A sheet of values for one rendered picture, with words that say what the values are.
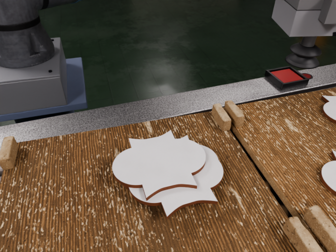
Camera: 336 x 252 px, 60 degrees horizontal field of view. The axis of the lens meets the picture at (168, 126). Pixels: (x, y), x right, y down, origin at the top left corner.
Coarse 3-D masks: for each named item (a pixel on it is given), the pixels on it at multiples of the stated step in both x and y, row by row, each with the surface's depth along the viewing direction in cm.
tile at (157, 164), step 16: (144, 144) 48; (160, 144) 48; (176, 144) 48; (192, 144) 48; (128, 160) 45; (144, 160) 45; (160, 160) 45; (176, 160) 45; (192, 160) 45; (128, 176) 43; (144, 176) 43; (160, 176) 43; (176, 176) 43; (192, 176) 43; (144, 192) 41
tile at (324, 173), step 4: (332, 152) 51; (332, 156) 51; (324, 164) 48; (328, 164) 48; (332, 164) 48; (324, 168) 48; (328, 168) 48; (332, 168) 48; (320, 172) 47; (324, 172) 47; (328, 172) 47; (332, 172) 47; (320, 176) 47; (324, 176) 46; (328, 176) 46; (332, 176) 46; (324, 180) 46; (328, 180) 46; (332, 180) 46; (324, 184) 46; (328, 184) 45; (332, 184) 45; (328, 188) 45; (332, 188) 44; (332, 192) 45
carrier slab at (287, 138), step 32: (288, 96) 65; (320, 96) 65; (256, 128) 57; (288, 128) 57; (320, 128) 57; (256, 160) 51; (288, 160) 50; (320, 160) 50; (288, 192) 45; (320, 192) 45
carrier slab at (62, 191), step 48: (48, 144) 53; (96, 144) 53; (0, 192) 45; (48, 192) 45; (96, 192) 45; (240, 192) 45; (0, 240) 39; (48, 240) 39; (96, 240) 39; (144, 240) 39; (192, 240) 39; (240, 240) 39; (288, 240) 39
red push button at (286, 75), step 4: (272, 72) 75; (276, 72) 75; (280, 72) 75; (284, 72) 75; (288, 72) 75; (292, 72) 75; (276, 76) 74; (280, 76) 74; (284, 76) 74; (288, 76) 74; (292, 76) 74; (296, 76) 74; (284, 80) 72; (288, 80) 72; (292, 80) 72
